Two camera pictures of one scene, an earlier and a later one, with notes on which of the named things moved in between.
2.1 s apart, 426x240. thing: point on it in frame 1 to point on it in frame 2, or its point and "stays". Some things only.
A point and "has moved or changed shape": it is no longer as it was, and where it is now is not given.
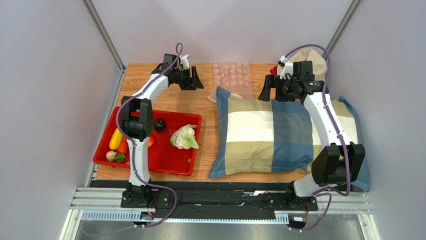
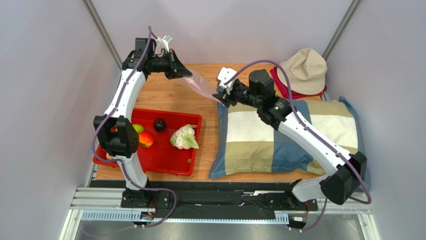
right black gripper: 272,89 to 229,94
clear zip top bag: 233,76 has moved or changed shape
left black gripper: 193,83 to 176,68
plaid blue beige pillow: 253,136 stays
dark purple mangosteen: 159,125 stays
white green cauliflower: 184,138 stays
